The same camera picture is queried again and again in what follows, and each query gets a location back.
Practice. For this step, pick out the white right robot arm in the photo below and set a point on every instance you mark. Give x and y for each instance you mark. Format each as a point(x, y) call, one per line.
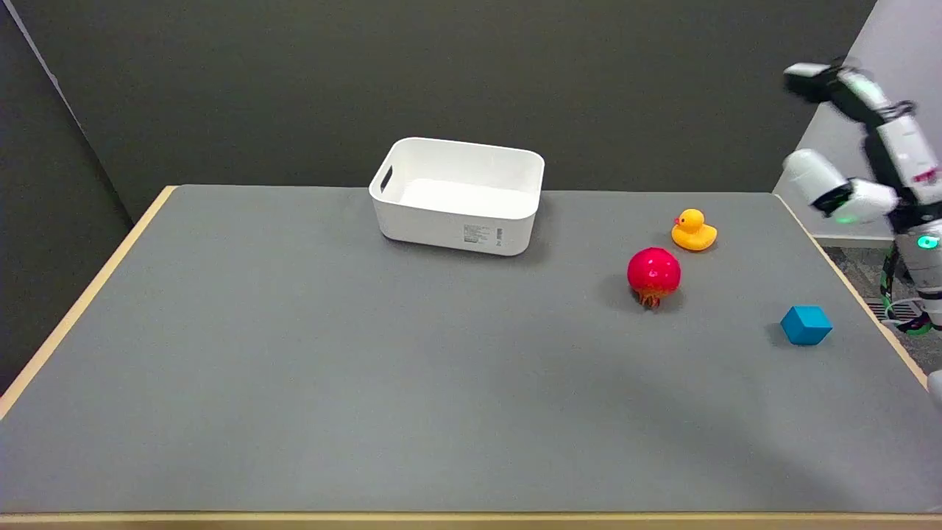
point(929, 266)

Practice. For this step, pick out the white plastic storage bin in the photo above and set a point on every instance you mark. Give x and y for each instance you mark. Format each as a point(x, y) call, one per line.
point(456, 195)

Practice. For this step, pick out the red pomegranate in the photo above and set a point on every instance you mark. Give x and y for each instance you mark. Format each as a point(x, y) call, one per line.
point(653, 271)

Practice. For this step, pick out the blue cube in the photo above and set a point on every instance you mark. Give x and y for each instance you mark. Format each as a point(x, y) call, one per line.
point(806, 324)

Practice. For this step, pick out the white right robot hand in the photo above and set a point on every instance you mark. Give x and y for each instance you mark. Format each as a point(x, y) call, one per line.
point(907, 151)

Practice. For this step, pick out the yellow rubber duck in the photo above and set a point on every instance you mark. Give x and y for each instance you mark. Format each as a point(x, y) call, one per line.
point(692, 232)

